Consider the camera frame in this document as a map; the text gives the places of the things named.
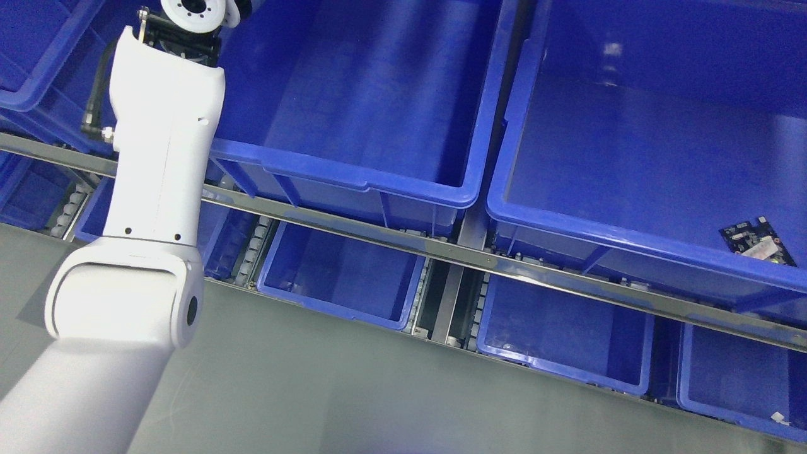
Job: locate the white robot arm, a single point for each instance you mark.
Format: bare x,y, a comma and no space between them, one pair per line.
120,306

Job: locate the blue bin lower middle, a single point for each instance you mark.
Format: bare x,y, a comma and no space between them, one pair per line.
341,276

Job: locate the blue bin middle shelf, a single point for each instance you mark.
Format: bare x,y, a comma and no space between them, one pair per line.
380,111

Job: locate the blue bin right of middle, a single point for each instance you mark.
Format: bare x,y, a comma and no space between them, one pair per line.
636,130

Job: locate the green circuit board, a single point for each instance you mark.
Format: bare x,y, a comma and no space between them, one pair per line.
757,240

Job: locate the blue bin lower far right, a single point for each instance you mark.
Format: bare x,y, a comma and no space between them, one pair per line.
752,384

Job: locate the blue bin upper left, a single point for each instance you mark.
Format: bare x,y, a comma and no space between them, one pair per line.
50,52

